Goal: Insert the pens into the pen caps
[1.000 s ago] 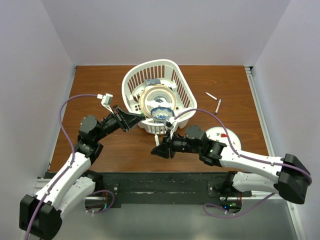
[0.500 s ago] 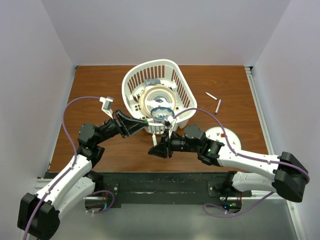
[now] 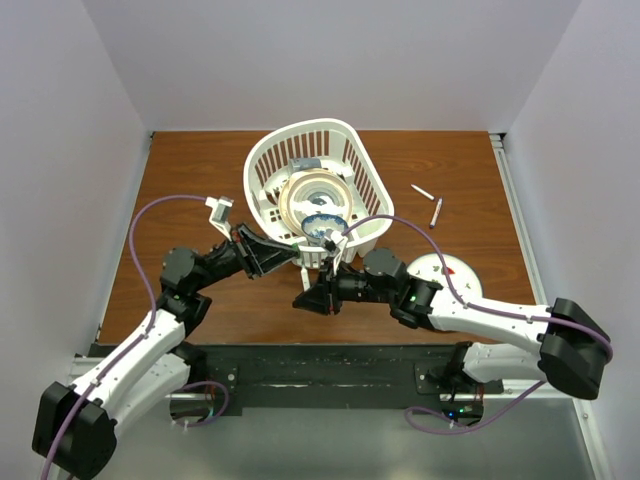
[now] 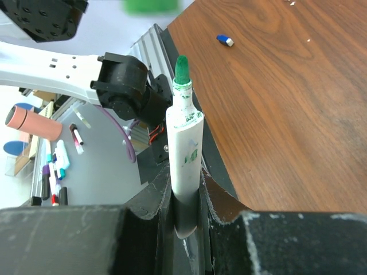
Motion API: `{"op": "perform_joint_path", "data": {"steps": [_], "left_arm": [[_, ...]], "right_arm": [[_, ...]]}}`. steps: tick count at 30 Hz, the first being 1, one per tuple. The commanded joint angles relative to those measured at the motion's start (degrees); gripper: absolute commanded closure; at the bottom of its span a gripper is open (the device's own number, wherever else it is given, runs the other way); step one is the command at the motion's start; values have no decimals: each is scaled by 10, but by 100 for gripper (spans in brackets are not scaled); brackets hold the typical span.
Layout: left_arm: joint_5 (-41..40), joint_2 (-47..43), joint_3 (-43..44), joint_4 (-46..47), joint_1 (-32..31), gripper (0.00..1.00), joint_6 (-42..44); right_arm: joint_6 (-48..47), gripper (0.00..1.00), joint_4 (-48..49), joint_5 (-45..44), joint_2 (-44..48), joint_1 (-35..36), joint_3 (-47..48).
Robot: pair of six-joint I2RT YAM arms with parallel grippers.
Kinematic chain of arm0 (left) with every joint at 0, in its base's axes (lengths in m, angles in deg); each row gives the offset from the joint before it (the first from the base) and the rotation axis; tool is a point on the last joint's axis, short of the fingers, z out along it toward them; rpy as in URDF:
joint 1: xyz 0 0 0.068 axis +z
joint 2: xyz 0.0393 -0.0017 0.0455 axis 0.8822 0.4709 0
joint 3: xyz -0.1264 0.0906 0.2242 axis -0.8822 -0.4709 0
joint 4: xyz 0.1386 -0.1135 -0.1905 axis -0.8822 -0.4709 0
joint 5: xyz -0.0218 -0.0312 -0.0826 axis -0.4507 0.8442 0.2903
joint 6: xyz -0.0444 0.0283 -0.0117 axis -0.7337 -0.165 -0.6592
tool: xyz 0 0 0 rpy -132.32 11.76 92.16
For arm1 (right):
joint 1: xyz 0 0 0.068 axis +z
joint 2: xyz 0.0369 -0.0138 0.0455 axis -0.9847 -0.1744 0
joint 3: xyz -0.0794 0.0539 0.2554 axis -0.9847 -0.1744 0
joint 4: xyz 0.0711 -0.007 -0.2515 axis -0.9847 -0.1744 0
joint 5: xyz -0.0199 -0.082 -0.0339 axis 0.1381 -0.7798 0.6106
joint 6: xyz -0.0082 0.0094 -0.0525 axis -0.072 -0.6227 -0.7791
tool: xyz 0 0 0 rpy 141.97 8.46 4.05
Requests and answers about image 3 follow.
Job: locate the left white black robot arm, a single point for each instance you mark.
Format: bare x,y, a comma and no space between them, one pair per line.
79,426

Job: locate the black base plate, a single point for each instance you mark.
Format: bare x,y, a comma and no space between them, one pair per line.
314,376

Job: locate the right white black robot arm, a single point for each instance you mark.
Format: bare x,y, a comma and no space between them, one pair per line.
559,344

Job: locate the small white pen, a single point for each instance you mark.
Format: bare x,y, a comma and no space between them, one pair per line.
423,192

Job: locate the watermelon pattern plate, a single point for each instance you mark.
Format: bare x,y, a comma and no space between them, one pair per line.
465,280

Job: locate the grey object in basket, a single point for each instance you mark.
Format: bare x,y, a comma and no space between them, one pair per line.
300,164

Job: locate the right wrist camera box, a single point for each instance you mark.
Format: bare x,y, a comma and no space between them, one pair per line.
334,243

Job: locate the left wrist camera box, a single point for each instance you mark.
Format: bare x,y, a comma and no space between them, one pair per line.
219,216

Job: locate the blue white patterned bowl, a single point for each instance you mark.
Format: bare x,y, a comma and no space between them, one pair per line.
317,226

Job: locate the aluminium rail frame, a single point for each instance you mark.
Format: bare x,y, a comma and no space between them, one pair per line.
497,144

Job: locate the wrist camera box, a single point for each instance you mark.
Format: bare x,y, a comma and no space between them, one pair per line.
219,216
334,243

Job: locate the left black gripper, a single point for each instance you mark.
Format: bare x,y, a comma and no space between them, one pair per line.
260,255

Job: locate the white marker pen blue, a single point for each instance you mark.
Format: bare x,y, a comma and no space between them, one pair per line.
436,213

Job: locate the white marker pen green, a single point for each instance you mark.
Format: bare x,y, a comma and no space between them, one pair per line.
304,278

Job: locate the tan rimmed plate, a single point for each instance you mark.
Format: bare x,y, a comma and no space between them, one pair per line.
310,192

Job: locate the white plastic dish basket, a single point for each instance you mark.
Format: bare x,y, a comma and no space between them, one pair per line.
341,151

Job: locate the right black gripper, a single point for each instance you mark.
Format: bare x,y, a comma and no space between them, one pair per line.
323,297

